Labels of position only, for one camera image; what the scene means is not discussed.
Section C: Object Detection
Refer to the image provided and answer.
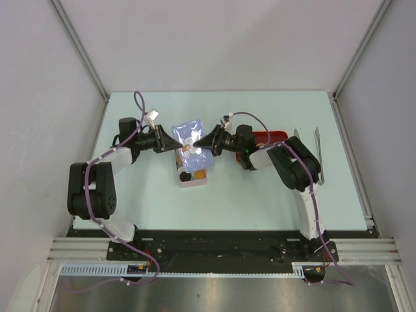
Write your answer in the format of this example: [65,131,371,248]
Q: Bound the lavender cookie tin box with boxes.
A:
[175,150,207,188]

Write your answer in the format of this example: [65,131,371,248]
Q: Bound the metal tongs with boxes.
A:
[293,127,326,187]

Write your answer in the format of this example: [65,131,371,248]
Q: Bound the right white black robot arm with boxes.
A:
[194,124,325,261]

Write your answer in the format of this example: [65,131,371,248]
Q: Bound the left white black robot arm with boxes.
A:
[67,117,182,260]

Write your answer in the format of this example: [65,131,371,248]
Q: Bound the aluminium corner post right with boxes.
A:
[332,0,395,100]

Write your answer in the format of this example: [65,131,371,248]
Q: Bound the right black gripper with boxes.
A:
[194,124,244,156]

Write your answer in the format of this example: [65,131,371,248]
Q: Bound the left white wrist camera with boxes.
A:
[144,109,159,129]

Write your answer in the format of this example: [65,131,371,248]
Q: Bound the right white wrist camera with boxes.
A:
[220,113,234,131]

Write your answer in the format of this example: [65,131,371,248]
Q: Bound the white slotted cable duct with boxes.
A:
[60,263,304,279]

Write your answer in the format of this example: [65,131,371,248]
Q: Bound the white paper cup front left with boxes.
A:
[177,170,192,183]

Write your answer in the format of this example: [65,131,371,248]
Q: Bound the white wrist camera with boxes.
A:
[220,113,234,131]
[144,109,159,129]

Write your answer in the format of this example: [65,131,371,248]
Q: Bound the silver tin lid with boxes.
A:
[172,120,215,173]

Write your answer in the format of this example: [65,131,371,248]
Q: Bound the aluminium frame rail right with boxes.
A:
[333,239,402,265]

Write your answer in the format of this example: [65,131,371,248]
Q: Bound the black round cookie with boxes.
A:
[179,172,192,182]

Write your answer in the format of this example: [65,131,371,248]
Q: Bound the red lacquer tray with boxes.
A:
[253,131,288,148]

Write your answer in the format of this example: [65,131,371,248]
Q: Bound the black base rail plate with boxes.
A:
[64,228,380,274]

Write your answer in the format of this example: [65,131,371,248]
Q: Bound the aluminium corner post left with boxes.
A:
[48,0,109,103]

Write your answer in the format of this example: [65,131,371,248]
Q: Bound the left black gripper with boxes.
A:
[133,125,181,153]

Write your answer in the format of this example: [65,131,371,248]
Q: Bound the aluminium corner post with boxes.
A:
[332,0,395,100]
[48,0,109,103]

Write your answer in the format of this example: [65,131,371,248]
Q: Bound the aluminium frame rail left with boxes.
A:
[47,237,110,263]

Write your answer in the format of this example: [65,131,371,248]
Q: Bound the aluminium frame rail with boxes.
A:
[47,237,110,263]
[333,239,402,265]

